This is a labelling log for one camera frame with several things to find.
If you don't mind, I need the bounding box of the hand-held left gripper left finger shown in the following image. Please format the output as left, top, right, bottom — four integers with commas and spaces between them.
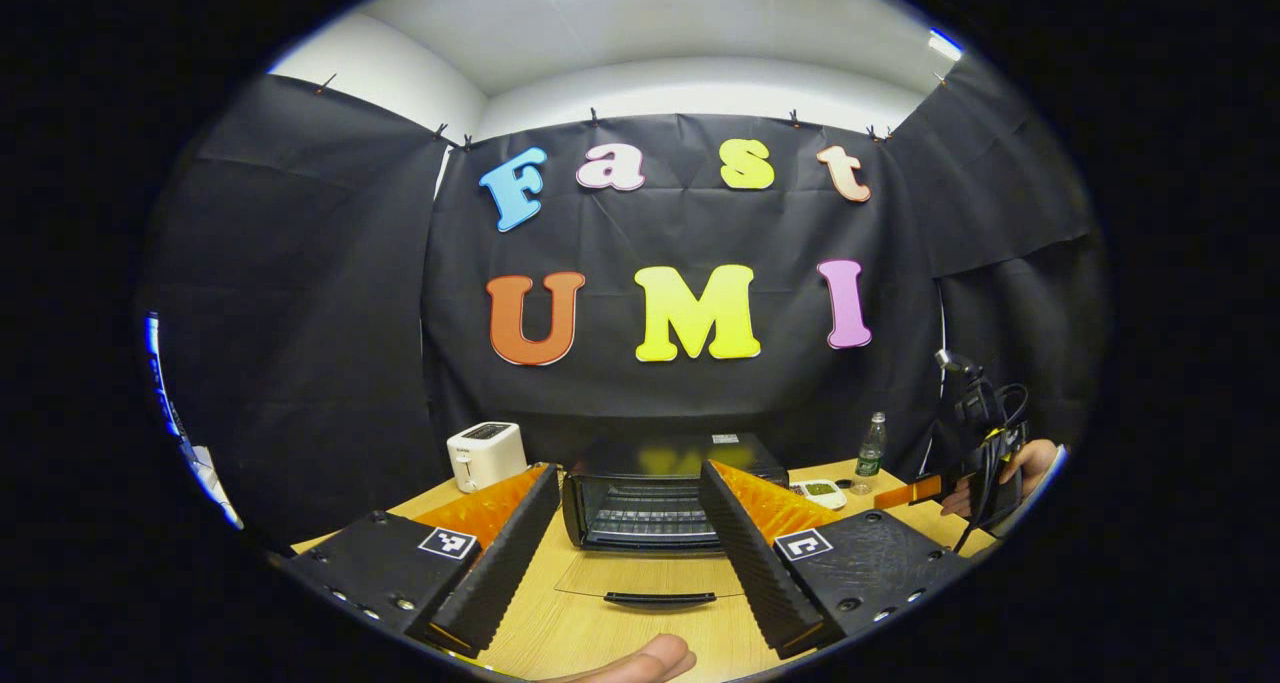
285, 461, 561, 656

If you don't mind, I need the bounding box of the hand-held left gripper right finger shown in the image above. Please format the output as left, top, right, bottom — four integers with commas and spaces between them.
697, 459, 976, 661

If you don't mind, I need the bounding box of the black electric oven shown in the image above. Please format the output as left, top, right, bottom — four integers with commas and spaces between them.
553, 431, 791, 609

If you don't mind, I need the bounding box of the white divided food tray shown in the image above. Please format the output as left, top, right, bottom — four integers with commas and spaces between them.
789, 478, 849, 511

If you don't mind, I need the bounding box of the clear plastic water bottle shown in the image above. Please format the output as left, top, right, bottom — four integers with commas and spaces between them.
853, 412, 887, 494

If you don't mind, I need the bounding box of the white toaster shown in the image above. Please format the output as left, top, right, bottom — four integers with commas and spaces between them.
446, 422, 528, 493

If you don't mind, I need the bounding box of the black backdrop cloth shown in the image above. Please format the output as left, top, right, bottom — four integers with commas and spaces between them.
135, 58, 1111, 554

